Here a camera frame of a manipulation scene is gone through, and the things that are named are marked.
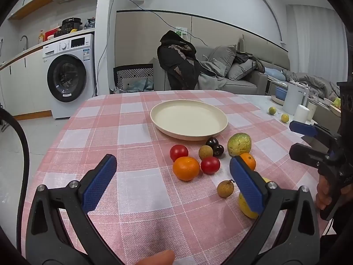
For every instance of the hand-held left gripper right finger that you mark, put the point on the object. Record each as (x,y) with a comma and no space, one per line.
(248,185)

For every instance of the grey sofa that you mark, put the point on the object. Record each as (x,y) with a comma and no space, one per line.
(242,84)

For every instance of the small green citrus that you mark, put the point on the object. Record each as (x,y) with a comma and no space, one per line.
(272,110)

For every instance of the grey blanket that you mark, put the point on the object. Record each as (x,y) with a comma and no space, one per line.
(211,80)

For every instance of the white kettle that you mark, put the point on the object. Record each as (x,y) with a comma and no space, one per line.
(293,99)

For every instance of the pink checkered tablecloth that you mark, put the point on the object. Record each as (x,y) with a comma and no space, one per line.
(138,132)

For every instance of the small orange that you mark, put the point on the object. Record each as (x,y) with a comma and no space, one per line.
(249,161)

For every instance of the person's right hand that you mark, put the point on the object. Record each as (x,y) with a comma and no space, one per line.
(322,196)

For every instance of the brown longan with stem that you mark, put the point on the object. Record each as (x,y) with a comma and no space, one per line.
(225,189)

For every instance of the large orange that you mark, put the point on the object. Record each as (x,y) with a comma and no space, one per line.
(186,168)

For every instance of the dark purple plum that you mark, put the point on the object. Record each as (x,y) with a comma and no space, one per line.
(218,151)
(211,142)

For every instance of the small yellow citrus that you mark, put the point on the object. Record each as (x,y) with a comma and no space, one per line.
(285,118)

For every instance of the yellow lemon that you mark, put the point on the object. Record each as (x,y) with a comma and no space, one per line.
(245,208)

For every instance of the blue bowl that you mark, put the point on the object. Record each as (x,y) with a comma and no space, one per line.
(281,92)

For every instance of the red tomato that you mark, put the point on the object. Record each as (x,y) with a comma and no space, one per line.
(210,165)
(179,152)

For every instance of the black rice cooker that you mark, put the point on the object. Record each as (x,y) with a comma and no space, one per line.
(71,26)

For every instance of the red box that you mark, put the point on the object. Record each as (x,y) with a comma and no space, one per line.
(51,34)

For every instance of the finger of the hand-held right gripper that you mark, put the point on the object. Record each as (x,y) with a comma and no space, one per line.
(302,128)
(306,154)

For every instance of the large grey cushion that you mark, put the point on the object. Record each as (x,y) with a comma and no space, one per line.
(222,59)

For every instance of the light blue pillow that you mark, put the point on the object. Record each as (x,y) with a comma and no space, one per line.
(275,73)

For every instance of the patterned black white basket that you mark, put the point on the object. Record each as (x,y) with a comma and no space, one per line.
(133,74)

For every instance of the metal faucet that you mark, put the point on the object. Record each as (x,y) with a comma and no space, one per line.
(24,41)

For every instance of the grey quilt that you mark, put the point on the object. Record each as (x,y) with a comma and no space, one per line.
(309,78)

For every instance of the white washing machine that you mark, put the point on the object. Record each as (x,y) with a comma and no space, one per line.
(69,77)

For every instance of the wall socket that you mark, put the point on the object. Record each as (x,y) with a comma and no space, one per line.
(182,31)

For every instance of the white kitchen cabinet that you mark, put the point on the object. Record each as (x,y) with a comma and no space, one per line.
(24,85)

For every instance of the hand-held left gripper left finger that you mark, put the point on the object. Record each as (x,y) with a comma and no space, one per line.
(100,182)

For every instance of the cream round plate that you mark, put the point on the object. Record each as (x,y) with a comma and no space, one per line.
(187,118)

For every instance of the dark clothes pile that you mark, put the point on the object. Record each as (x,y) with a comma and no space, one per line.
(246,58)

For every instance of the white curtain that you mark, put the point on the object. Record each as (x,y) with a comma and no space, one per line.
(314,41)

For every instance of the black jacket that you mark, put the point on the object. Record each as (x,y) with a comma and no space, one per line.
(179,60)

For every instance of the green apple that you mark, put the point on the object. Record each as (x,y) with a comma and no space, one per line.
(337,102)

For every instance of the bumpy green guava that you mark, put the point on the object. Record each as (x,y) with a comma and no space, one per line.
(239,144)

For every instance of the white cup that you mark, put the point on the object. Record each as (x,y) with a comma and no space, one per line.
(301,113)

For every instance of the yellow bottle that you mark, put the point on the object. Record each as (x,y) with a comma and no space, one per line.
(41,37)

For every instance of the small grey cushion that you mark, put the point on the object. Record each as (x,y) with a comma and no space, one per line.
(242,70)

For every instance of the person's left hand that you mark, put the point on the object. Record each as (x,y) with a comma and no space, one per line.
(157,259)

